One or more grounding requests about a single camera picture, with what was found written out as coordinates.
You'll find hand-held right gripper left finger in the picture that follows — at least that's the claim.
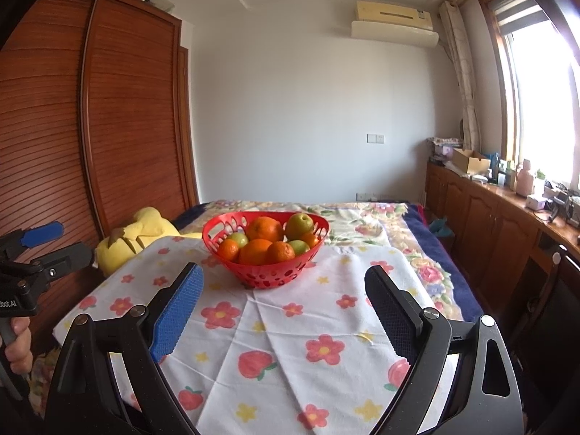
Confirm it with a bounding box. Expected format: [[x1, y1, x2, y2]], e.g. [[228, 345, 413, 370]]
[[45, 262, 205, 435]]

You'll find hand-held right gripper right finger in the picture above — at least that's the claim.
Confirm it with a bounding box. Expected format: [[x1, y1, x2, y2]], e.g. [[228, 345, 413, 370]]
[[364, 264, 525, 435]]

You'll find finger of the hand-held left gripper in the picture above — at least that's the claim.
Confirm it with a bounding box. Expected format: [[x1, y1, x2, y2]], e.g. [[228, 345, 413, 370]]
[[0, 220, 65, 261], [31, 242, 97, 280]]

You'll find red perforated plastic basket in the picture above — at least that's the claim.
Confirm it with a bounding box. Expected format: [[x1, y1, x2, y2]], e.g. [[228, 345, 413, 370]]
[[202, 211, 330, 290]]

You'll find large orange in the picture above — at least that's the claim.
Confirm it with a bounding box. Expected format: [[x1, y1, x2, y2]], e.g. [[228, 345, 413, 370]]
[[238, 238, 272, 266], [247, 216, 285, 242]]

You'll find yellow-green pear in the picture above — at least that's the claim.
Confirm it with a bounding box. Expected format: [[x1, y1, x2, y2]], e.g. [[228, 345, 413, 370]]
[[285, 212, 314, 236]]

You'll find person's left hand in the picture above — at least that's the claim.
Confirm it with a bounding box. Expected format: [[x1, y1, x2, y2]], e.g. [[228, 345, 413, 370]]
[[2, 316, 34, 375]]

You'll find yellow plush toy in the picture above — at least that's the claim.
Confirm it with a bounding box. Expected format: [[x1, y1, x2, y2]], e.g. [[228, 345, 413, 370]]
[[95, 207, 202, 277]]

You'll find white strawberry print tablecloth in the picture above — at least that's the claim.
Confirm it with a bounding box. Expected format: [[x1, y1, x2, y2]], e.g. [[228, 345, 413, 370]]
[[53, 236, 463, 435]]

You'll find teal cloth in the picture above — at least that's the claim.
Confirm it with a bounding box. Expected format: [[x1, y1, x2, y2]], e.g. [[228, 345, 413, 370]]
[[428, 217, 454, 239]]

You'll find floral bed sheet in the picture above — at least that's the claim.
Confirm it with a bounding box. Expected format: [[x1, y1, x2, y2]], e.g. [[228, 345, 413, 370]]
[[181, 199, 465, 322]]

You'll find brown slatted wooden wardrobe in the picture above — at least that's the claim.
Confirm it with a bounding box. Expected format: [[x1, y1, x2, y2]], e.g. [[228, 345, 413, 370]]
[[0, 0, 200, 354]]

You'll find brown wooden cabinet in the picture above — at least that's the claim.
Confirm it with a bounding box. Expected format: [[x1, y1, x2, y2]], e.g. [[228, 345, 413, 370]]
[[425, 161, 580, 327]]

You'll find dark chair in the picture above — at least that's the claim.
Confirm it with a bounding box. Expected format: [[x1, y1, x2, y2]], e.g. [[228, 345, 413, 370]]
[[512, 242, 580, 372]]

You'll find open cardboard box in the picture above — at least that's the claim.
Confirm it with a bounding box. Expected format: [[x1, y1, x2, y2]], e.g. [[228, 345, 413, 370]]
[[453, 148, 491, 175]]

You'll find stack of folded cloths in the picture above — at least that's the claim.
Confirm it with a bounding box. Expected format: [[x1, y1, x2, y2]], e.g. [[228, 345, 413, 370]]
[[427, 137, 463, 164]]

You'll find pink bottle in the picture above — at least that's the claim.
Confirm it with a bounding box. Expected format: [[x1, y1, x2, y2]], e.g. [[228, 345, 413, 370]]
[[517, 159, 534, 198]]

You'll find black tripod stand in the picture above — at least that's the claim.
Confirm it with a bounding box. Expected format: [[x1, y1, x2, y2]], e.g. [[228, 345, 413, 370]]
[[548, 192, 572, 224]]

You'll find patterned beige curtain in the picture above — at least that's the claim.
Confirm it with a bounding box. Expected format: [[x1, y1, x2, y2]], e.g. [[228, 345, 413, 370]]
[[439, 0, 481, 150]]

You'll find wooden framed window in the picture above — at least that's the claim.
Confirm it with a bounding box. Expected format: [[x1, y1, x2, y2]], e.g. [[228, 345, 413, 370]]
[[480, 0, 580, 191]]

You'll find white air deflector panel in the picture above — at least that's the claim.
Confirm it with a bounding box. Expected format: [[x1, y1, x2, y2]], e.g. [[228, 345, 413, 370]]
[[351, 19, 439, 48]]

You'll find grey roller blind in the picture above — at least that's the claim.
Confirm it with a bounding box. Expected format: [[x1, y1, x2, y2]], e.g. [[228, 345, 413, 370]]
[[492, 0, 549, 34]]

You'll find wall air conditioner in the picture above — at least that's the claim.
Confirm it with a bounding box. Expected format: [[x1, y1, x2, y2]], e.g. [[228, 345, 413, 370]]
[[355, 0, 433, 25]]

